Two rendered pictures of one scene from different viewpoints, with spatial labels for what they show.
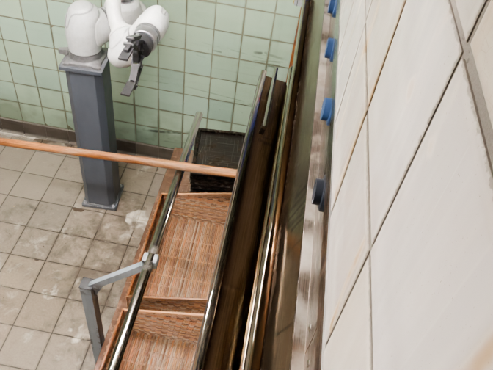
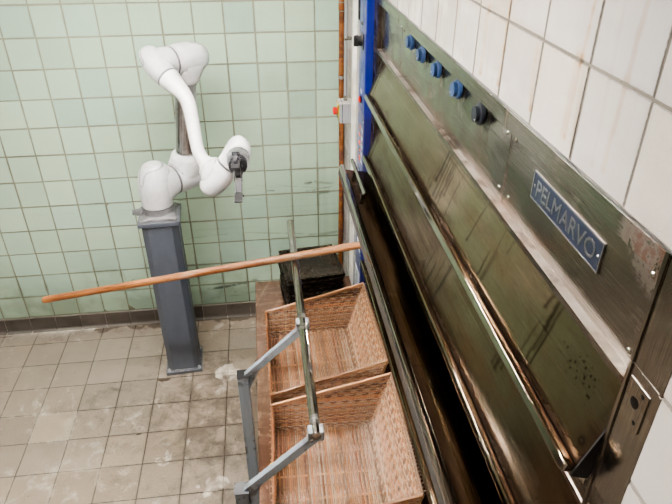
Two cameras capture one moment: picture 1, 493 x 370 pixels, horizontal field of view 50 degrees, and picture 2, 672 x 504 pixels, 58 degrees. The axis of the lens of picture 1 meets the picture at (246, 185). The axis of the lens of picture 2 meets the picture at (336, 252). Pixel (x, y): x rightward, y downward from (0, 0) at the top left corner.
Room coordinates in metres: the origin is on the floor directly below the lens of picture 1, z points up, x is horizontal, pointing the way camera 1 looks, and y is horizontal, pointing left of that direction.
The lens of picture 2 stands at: (-0.71, 0.39, 2.46)
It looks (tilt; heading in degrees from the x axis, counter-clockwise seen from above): 32 degrees down; 351
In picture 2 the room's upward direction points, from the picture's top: straight up
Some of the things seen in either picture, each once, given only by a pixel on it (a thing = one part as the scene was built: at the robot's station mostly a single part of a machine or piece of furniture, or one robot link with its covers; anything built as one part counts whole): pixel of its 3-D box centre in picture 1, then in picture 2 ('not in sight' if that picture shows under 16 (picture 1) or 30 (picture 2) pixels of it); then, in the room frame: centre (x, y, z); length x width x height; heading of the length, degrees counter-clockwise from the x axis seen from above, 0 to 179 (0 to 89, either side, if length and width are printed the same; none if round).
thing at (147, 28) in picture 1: (145, 38); (238, 160); (1.61, 0.43, 1.48); 0.09 x 0.06 x 0.09; 88
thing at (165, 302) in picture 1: (200, 252); (321, 346); (1.31, 0.14, 0.72); 0.56 x 0.49 x 0.28; 179
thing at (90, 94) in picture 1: (95, 135); (173, 293); (2.12, 0.86, 0.50); 0.21 x 0.21 x 1.00; 2
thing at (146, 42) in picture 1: (139, 50); (237, 167); (1.54, 0.43, 1.48); 0.09 x 0.07 x 0.08; 178
